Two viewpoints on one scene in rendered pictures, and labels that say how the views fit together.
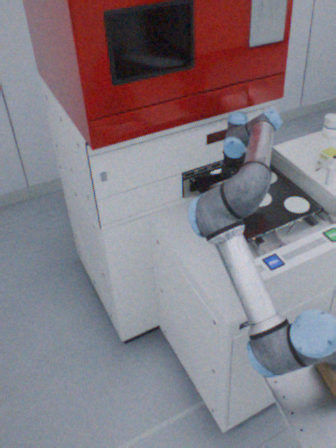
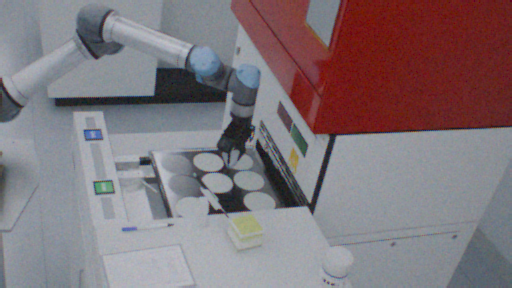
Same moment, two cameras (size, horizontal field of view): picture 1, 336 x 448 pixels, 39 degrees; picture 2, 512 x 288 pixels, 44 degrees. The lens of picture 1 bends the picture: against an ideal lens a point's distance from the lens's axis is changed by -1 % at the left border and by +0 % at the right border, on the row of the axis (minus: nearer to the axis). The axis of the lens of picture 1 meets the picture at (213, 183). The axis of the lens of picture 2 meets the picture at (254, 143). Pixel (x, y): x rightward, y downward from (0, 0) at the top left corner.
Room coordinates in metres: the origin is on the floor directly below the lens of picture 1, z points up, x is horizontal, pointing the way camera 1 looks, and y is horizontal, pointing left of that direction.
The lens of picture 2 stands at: (1.76, -1.74, 2.14)
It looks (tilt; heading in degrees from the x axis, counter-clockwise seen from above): 34 degrees down; 96
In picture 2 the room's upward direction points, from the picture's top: 12 degrees clockwise
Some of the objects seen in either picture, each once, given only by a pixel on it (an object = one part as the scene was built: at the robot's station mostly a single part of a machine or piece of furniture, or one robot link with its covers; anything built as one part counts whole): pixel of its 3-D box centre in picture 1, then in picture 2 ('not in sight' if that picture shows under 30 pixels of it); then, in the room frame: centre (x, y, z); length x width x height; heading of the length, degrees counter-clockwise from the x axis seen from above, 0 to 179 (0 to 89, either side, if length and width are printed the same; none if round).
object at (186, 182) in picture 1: (228, 174); (276, 176); (1.68, -0.07, 0.89); 0.44 x 0.02 x 0.10; 121
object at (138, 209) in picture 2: (302, 242); (133, 200); (1.29, -0.34, 0.87); 0.36 x 0.08 x 0.03; 121
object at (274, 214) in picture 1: (259, 198); (217, 183); (1.51, -0.19, 0.90); 0.34 x 0.34 x 0.01; 31
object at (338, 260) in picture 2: (331, 126); (335, 268); (1.91, -0.54, 1.01); 0.07 x 0.07 x 0.10
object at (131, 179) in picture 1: (190, 159); (269, 115); (1.61, 0.09, 1.02); 0.82 x 0.03 x 0.40; 121
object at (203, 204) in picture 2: (328, 168); (209, 204); (1.54, -0.45, 1.03); 0.06 x 0.04 x 0.13; 31
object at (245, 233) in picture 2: (330, 158); (245, 233); (1.66, -0.49, 1.00); 0.07 x 0.07 x 0.07; 40
